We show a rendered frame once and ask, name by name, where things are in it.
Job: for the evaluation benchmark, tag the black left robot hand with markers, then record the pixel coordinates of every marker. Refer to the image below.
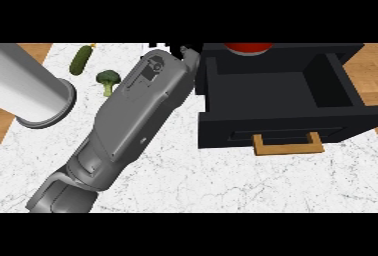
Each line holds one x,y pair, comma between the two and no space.
186,44

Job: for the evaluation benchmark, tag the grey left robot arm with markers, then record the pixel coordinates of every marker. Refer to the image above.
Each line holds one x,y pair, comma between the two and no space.
137,110

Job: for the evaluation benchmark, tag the red can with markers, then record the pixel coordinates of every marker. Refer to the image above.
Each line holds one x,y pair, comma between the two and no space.
248,47

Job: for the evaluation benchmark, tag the black open drawer box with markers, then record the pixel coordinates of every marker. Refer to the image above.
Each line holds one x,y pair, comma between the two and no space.
259,88

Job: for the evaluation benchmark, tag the black drawer front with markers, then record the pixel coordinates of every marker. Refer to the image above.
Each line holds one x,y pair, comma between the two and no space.
289,125

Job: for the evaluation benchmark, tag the green broccoli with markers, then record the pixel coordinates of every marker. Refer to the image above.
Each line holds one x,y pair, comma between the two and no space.
107,79

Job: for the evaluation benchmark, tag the green cucumber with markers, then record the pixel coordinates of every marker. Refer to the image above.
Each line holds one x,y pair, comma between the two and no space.
81,60

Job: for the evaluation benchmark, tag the black cabinet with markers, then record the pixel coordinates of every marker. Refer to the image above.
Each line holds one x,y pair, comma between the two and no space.
295,48

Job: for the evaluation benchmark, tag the pale grey cylinder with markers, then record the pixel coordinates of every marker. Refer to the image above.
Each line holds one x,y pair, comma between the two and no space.
29,90

